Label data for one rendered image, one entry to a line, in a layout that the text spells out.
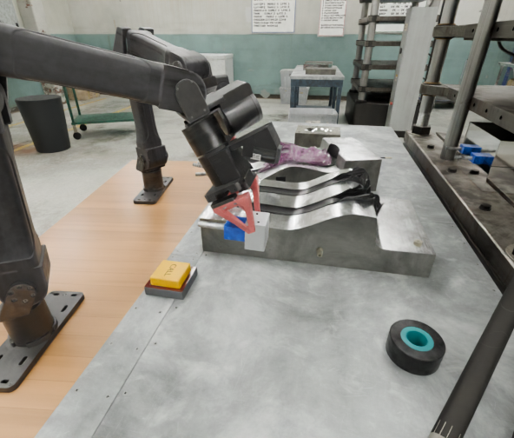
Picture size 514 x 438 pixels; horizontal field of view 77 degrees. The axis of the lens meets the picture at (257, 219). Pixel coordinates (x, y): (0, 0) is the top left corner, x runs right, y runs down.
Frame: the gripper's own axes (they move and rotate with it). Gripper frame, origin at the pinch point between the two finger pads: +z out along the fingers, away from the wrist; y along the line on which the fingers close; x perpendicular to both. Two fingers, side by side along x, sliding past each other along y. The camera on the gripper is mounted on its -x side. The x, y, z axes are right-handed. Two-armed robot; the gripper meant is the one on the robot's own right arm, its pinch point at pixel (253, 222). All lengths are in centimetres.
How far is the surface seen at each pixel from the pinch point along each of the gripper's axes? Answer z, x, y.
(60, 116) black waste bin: -93, 287, 301
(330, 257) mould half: 18.4, -7.6, 9.7
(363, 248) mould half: 18.5, -14.8, 9.6
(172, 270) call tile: 2.8, 19.4, -2.6
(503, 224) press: 44, -49, 40
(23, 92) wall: -205, 521, 521
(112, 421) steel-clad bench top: 7.6, 18.7, -29.5
